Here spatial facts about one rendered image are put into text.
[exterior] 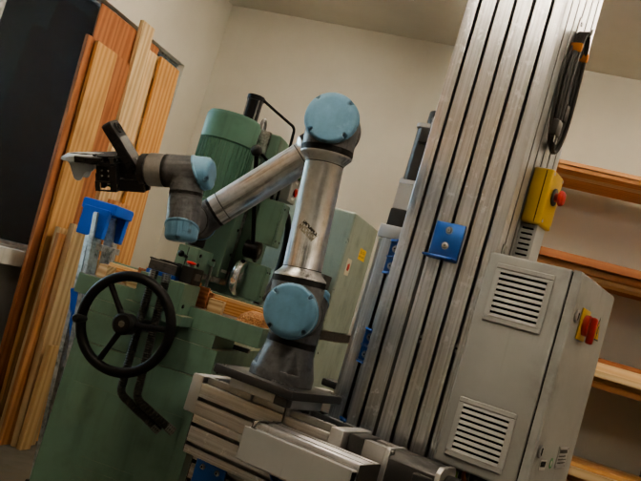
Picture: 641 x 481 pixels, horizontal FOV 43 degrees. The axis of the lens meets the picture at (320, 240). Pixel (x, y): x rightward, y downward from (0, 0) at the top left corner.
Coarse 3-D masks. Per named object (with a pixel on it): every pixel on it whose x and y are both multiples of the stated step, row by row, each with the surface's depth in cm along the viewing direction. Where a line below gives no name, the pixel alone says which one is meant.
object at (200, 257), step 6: (180, 246) 252; (186, 246) 252; (192, 246) 252; (186, 252) 252; (192, 252) 251; (198, 252) 251; (204, 252) 256; (180, 258) 252; (192, 258) 251; (198, 258) 252; (204, 258) 257; (210, 258) 262; (186, 264) 251; (198, 264) 252; (204, 264) 259; (204, 270) 260
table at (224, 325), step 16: (80, 272) 245; (80, 288) 244; (128, 288) 241; (128, 304) 231; (160, 320) 228; (176, 320) 227; (192, 320) 236; (208, 320) 235; (224, 320) 235; (224, 336) 234; (240, 336) 233; (256, 336) 232
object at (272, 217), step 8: (264, 200) 272; (272, 200) 272; (264, 208) 272; (272, 208) 271; (280, 208) 271; (288, 208) 277; (264, 216) 271; (272, 216) 271; (280, 216) 271; (256, 224) 272; (264, 224) 271; (272, 224) 270; (280, 224) 273; (256, 232) 271; (264, 232) 271; (272, 232) 270; (280, 232) 275; (256, 240) 271; (264, 240) 270; (272, 240) 270
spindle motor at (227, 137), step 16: (208, 112) 256; (224, 112) 251; (208, 128) 253; (224, 128) 251; (240, 128) 251; (256, 128) 256; (208, 144) 252; (224, 144) 250; (240, 144) 252; (224, 160) 250; (240, 160) 253; (224, 176) 251; (240, 176) 255; (208, 192) 250
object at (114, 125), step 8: (112, 120) 183; (104, 128) 181; (112, 128) 181; (120, 128) 183; (112, 136) 181; (120, 136) 182; (112, 144) 182; (120, 144) 181; (128, 144) 184; (120, 152) 182; (128, 152) 182; (136, 152) 186; (128, 160) 182; (136, 160) 184; (128, 168) 183
